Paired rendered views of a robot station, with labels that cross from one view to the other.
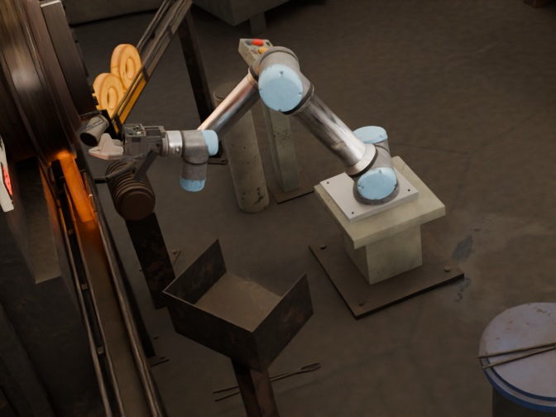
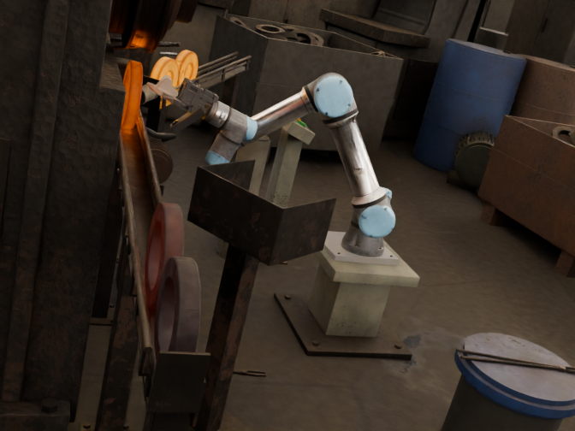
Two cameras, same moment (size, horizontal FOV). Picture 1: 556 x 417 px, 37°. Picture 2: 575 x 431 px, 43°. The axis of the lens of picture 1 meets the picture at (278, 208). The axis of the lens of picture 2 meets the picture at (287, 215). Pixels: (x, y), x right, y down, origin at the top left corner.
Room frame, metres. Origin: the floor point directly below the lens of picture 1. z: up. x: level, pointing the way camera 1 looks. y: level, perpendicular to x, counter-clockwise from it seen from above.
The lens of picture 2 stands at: (-0.24, 0.31, 1.23)
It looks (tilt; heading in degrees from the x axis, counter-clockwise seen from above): 20 degrees down; 352
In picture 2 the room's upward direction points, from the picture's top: 14 degrees clockwise
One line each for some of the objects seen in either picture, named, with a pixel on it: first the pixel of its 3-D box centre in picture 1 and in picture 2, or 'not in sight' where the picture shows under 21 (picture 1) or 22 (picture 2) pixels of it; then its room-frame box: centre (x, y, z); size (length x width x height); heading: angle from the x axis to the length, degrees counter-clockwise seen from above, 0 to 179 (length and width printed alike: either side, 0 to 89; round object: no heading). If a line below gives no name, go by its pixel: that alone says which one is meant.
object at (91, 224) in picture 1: (84, 211); (123, 125); (1.84, 0.52, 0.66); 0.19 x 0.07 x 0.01; 12
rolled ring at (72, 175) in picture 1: (76, 187); (131, 94); (1.83, 0.51, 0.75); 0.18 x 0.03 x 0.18; 13
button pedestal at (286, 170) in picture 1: (276, 120); (280, 186); (2.65, -0.06, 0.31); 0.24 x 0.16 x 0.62; 12
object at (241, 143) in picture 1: (242, 149); (242, 196); (2.57, 0.09, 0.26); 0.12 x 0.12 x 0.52
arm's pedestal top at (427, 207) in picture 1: (377, 200); (358, 258); (2.10, -0.32, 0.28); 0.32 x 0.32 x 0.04; 14
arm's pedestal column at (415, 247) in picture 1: (381, 234); (348, 295); (2.10, -0.32, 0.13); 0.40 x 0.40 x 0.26; 14
